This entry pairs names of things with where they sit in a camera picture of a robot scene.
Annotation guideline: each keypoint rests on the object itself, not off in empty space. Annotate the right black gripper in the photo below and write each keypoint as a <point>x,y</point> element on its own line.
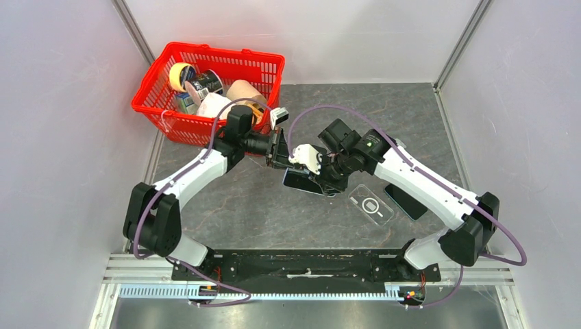
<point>338,186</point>

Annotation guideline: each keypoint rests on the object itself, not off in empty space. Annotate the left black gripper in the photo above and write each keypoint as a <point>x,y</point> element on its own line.
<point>279,157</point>

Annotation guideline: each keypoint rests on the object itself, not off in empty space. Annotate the clear phone case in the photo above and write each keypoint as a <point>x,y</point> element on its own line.
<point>372,206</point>

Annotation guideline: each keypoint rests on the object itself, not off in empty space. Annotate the black phone teal edge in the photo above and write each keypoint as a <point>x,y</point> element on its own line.
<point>408,204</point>

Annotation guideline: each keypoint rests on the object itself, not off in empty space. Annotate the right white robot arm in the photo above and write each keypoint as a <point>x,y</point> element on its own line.
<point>467,216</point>

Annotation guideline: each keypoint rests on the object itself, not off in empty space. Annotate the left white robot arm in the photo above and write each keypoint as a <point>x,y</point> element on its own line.
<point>153,217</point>

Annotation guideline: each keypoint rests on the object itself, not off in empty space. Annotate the orange small box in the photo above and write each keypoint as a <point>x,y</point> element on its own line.
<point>257,113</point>

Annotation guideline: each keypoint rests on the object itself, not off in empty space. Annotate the beige tape roll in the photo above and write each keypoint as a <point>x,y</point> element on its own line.
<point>243,89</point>

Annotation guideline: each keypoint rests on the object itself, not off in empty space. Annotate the white paper roll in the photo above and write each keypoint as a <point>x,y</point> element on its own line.
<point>211,105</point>

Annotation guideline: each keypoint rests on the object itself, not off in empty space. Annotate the dark printed can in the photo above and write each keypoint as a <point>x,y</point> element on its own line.
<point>200,85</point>

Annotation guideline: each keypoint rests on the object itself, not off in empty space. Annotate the blue small box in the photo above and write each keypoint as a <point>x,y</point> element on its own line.
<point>185,103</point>

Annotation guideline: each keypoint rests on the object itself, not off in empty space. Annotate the yellow tape roll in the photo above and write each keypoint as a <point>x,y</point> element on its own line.
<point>179,74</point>

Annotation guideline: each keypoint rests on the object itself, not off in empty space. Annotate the red plastic basket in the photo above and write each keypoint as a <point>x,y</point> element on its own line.
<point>163,104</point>

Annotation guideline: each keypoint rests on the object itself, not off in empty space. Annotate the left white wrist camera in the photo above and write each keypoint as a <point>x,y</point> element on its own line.
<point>278,116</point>

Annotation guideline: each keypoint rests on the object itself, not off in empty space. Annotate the white toothed cable duct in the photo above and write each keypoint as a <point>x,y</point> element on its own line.
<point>207,292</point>

